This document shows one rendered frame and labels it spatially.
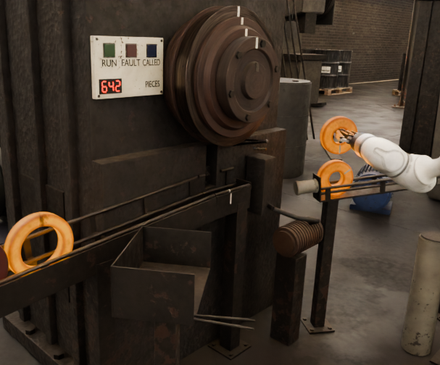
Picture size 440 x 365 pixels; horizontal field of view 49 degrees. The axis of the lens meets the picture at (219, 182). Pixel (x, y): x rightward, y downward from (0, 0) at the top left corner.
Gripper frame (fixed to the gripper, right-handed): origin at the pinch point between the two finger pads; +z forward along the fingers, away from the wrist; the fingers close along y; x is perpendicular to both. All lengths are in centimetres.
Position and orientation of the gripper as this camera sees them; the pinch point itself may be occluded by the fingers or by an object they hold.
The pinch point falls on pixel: (339, 131)
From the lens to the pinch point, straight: 204.7
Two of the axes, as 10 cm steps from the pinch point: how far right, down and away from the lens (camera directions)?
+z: -2.2, -3.4, 9.2
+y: 9.8, -0.3, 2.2
